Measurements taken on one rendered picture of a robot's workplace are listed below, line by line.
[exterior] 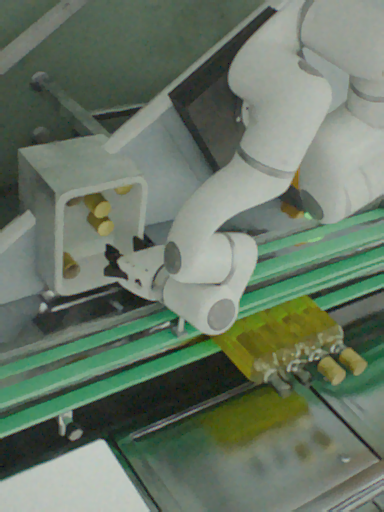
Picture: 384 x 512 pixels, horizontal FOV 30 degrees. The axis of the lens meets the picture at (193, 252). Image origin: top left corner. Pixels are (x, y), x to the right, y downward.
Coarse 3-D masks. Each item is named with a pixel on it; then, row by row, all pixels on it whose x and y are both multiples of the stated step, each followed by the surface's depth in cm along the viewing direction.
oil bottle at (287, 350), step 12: (264, 312) 146; (252, 324) 143; (264, 324) 143; (276, 324) 144; (264, 336) 140; (276, 336) 141; (288, 336) 141; (276, 348) 138; (288, 348) 139; (288, 360) 137
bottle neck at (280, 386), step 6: (270, 372) 135; (276, 372) 135; (270, 378) 134; (276, 378) 134; (282, 378) 134; (270, 384) 134; (276, 384) 133; (282, 384) 133; (288, 384) 133; (276, 390) 133; (282, 390) 132; (288, 390) 134; (282, 396) 133
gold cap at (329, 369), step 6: (324, 360) 138; (330, 360) 138; (318, 366) 139; (324, 366) 138; (330, 366) 137; (336, 366) 137; (324, 372) 138; (330, 372) 137; (336, 372) 136; (342, 372) 137; (330, 378) 137; (336, 378) 137; (342, 378) 138
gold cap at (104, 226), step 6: (90, 216) 130; (90, 222) 130; (96, 222) 129; (102, 222) 128; (108, 222) 129; (96, 228) 129; (102, 228) 129; (108, 228) 129; (102, 234) 129; (108, 234) 130
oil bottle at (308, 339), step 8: (280, 304) 148; (272, 312) 146; (280, 312) 146; (288, 312) 147; (296, 312) 147; (280, 320) 145; (288, 320) 145; (296, 320) 145; (304, 320) 145; (288, 328) 143; (296, 328) 143; (304, 328) 143; (312, 328) 144; (296, 336) 141; (304, 336) 141; (312, 336) 142; (320, 336) 142; (304, 344) 140; (312, 344) 140; (320, 344) 141; (304, 352) 140; (312, 352) 140; (304, 360) 142
